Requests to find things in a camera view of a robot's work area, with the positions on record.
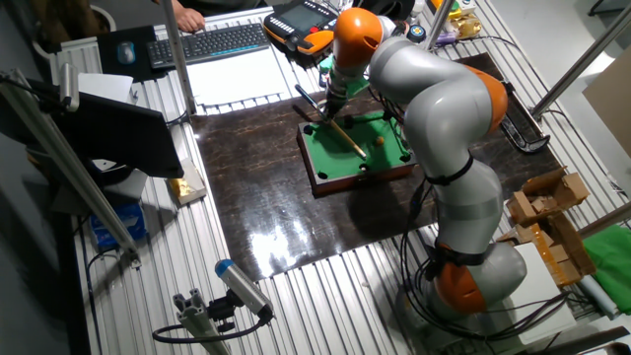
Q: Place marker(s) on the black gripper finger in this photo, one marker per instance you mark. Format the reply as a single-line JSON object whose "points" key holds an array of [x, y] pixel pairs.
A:
{"points": [[325, 115], [333, 117]]}

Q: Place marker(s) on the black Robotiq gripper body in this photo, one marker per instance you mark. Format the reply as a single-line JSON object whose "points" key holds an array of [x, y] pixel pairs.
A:
{"points": [[335, 102]]}

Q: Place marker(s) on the yellow pool ball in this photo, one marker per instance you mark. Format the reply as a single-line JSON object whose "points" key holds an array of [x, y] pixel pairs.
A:
{"points": [[379, 141]]}

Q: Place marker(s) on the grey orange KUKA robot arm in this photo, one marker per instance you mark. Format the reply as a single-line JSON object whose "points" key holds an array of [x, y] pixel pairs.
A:
{"points": [[448, 118]]}

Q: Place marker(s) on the mini green pool table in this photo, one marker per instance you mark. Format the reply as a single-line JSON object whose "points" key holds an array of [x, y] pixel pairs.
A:
{"points": [[335, 158]]}

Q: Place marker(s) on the person's hand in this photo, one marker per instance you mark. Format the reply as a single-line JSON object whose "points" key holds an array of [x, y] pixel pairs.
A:
{"points": [[191, 21]]}

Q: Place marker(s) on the grey orange teach pendant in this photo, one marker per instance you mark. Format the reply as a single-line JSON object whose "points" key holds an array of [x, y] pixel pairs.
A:
{"points": [[301, 22]]}

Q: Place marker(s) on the white paper sheet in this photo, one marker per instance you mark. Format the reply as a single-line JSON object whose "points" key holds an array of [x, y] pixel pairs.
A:
{"points": [[236, 76], [106, 86]]}

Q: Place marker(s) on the dark marble pattern mat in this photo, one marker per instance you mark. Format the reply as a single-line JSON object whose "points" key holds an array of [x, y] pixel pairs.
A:
{"points": [[256, 187]]}

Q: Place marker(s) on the small black tape roll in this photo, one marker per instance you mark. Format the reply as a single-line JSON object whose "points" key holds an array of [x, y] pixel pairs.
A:
{"points": [[417, 33]]}

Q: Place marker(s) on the large black spool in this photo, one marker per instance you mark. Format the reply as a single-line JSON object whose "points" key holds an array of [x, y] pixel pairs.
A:
{"points": [[389, 6]]}

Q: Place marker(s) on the black computer keyboard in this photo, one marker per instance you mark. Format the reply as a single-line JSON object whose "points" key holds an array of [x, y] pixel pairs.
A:
{"points": [[207, 44]]}

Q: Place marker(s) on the gold shiny object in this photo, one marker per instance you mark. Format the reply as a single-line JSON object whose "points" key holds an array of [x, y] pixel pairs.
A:
{"points": [[466, 24]]}

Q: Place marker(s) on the gold foil box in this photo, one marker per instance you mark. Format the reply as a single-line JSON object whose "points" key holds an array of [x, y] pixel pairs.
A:
{"points": [[186, 185]]}

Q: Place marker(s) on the black flat monitor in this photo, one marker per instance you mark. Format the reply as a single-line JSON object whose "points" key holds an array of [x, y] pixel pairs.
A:
{"points": [[123, 138]]}

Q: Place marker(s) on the dark computer mouse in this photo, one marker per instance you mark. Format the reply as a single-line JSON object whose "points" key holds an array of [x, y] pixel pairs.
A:
{"points": [[126, 52]]}

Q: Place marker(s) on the black mouse pad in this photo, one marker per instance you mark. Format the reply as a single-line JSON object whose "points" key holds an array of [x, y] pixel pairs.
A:
{"points": [[111, 64]]}

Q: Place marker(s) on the brown cardboard box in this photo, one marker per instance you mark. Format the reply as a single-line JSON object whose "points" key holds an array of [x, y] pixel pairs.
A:
{"points": [[547, 194], [562, 256]]}

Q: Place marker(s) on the blue plastic packet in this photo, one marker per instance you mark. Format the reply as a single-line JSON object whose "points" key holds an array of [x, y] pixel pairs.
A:
{"points": [[118, 224]]}

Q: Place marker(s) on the short aluminium profile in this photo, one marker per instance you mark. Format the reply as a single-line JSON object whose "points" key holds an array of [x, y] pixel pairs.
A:
{"points": [[197, 320]]}

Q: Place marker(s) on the long aluminium boom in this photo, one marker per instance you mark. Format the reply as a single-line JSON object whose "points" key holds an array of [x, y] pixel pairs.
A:
{"points": [[59, 158]]}

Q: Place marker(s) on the beige board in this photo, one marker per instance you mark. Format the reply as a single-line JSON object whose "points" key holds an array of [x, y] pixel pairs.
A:
{"points": [[611, 108]]}

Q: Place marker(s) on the green cloth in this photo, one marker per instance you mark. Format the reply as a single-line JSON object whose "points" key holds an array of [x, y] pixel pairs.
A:
{"points": [[611, 266]]}

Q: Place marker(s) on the pale blue rolled tube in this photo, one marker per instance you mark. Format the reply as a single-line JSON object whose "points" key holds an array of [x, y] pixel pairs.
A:
{"points": [[599, 296]]}

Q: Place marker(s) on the aluminium frame post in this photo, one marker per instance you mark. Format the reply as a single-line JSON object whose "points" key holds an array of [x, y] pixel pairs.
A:
{"points": [[177, 59], [439, 22], [606, 219], [577, 66]]}

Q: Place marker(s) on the grey camera blue cap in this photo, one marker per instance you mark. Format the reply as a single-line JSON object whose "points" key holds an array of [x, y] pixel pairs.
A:
{"points": [[244, 288]]}

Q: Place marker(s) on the black rectangular frame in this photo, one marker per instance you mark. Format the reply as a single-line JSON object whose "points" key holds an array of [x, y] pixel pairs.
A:
{"points": [[530, 143]]}

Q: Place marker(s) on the silver cylindrical camera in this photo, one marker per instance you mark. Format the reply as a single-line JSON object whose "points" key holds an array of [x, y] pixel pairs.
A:
{"points": [[69, 86]]}

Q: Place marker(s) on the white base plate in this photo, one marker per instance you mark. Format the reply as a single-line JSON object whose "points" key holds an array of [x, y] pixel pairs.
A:
{"points": [[537, 296]]}

